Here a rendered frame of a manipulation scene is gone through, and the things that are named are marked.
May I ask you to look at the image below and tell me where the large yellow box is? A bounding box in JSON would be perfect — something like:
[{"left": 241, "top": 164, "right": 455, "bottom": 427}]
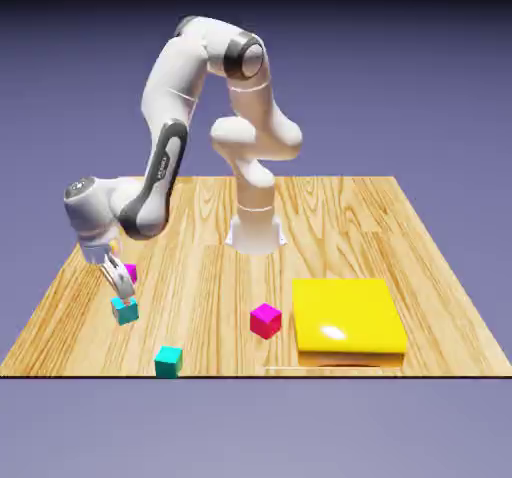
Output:
[{"left": 291, "top": 277, "right": 410, "bottom": 368}]

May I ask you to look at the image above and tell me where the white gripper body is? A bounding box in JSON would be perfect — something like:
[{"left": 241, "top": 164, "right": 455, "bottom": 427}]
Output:
[{"left": 99, "top": 253, "right": 136, "bottom": 300}]

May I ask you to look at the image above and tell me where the small cyan cube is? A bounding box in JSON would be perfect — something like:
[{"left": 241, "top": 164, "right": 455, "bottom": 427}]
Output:
[
  {"left": 110, "top": 296, "right": 140, "bottom": 327},
  {"left": 154, "top": 345, "right": 184, "bottom": 380}
]

